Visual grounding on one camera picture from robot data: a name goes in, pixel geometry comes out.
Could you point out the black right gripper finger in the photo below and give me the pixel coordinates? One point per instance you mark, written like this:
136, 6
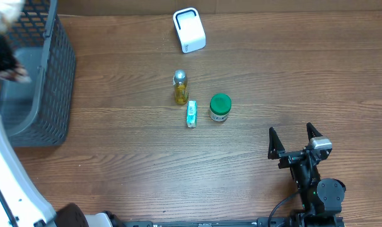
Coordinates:
312, 131
275, 146

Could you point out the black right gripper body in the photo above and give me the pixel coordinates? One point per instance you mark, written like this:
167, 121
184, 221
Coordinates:
290, 157

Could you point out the colourful snack packet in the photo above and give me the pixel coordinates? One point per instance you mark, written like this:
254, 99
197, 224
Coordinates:
17, 74

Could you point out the green lid Knorr jar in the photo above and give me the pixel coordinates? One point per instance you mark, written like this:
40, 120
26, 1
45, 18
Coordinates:
220, 106

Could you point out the small teal tissue pack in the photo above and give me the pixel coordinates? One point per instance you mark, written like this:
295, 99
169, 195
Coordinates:
191, 118

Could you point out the clear bottle silver cap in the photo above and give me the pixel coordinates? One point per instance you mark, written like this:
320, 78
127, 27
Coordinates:
180, 82

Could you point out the brown white snack bag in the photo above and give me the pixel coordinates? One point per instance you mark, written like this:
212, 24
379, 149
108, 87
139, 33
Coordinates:
10, 11

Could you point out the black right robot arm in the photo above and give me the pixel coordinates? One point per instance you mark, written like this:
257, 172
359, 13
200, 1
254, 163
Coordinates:
321, 198

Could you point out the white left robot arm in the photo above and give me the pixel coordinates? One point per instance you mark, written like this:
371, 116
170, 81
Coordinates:
21, 204

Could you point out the white barcode scanner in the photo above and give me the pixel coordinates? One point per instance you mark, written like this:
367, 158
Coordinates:
190, 30

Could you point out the grey plastic shopping basket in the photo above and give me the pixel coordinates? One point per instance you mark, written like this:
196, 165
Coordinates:
37, 113

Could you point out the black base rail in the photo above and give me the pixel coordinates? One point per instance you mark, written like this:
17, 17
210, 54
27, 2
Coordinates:
210, 224

